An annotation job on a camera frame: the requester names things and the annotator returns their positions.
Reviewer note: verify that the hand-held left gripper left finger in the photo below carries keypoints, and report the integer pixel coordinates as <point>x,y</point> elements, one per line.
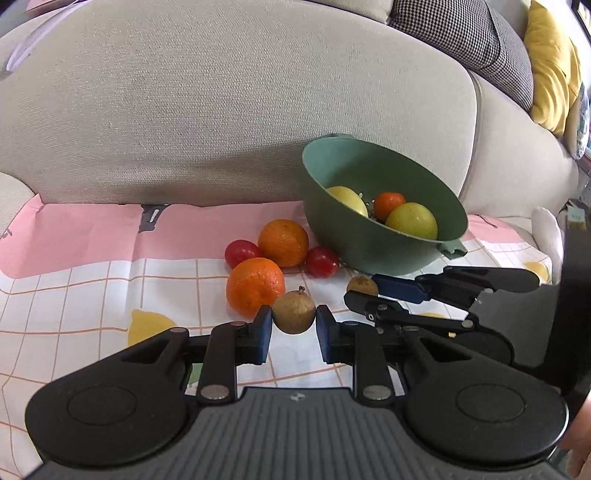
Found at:
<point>264,337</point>

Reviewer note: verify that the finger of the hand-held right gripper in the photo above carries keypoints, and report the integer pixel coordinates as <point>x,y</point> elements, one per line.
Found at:
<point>360,302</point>
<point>397,288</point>

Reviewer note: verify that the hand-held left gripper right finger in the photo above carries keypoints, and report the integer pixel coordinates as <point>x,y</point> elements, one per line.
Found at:
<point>324,337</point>

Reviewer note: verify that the small brown longan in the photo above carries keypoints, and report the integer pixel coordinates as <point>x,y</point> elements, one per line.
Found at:
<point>362,285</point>
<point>294,311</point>

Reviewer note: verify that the orange tangerine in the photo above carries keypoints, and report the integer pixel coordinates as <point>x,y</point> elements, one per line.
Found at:
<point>283,242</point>
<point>255,288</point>
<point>389,205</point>

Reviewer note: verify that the red cherry tomato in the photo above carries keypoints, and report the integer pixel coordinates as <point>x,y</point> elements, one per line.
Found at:
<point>242,252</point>
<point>322,261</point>

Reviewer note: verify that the green colander bowl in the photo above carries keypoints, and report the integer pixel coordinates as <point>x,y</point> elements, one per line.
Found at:
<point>341,244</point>

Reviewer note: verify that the yellow-green lemon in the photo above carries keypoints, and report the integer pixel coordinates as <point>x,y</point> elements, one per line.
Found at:
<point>411,220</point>
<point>346,198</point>

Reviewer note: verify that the person's right forearm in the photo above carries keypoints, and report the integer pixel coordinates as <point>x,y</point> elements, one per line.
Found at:
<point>579,438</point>

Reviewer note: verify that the lemon-print checked cloth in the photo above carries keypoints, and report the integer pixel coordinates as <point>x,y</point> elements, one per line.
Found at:
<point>92,286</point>

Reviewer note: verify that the blue patterned cushion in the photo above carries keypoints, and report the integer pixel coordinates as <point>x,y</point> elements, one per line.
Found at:
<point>581,122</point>

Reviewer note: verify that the beige sofa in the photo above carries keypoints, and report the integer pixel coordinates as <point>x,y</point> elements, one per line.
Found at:
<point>207,115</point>

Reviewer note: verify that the yellow cushion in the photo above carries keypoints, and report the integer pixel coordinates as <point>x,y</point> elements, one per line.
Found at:
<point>551,69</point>

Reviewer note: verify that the houndstooth cushion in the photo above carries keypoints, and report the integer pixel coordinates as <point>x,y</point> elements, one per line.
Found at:
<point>475,41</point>

